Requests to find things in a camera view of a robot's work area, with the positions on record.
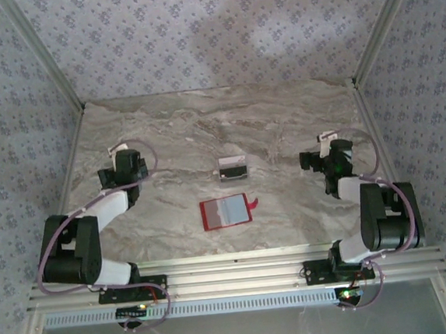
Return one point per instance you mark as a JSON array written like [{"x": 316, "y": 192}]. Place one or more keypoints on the red card holder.
[{"x": 234, "y": 211}]

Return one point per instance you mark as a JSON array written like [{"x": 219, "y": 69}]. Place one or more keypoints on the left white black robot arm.
[{"x": 109, "y": 206}]

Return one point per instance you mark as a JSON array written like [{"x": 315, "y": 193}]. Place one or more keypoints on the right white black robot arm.
[{"x": 348, "y": 188}]

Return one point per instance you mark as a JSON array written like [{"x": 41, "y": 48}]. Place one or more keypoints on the aluminium side rail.
[
  {"x": 72, "y": 156},
  {"x": 387, "y": 160}
]

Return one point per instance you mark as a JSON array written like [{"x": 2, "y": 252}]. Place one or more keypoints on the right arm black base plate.
[{"x": 314, "y": 270}]

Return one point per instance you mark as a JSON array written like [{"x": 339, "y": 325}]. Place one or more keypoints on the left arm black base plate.
[{"x": 155, "y": 282}]

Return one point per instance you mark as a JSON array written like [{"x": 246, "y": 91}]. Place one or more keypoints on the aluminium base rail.
[{"x": 236, "y": 275}]

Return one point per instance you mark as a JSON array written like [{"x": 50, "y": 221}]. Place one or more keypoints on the aluminium corner post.
[
  {"x": 381, "y": 24},
  {"x": 45, "y": 53}
]

